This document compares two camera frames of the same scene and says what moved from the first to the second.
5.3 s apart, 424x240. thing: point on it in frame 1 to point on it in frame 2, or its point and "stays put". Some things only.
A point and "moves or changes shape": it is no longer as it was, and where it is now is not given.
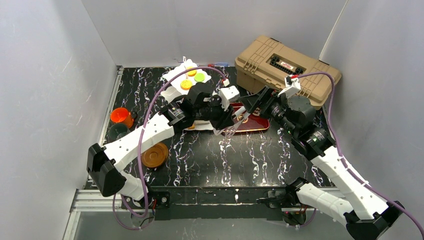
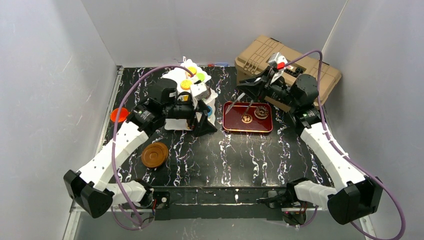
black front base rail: x=218 y=203 stays put
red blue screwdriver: x=211 y=65 stays put
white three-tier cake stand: x=182 y=76 stays put
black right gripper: x=262 y=102 to x=259 y=85
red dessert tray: x=245 y=122 stays put
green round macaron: x=199 y=77 stays put
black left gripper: x=224 y=117 to x=196 y=114
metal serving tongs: x=230 y=130 moves or changes shape
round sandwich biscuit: x=186 y=84 stays put
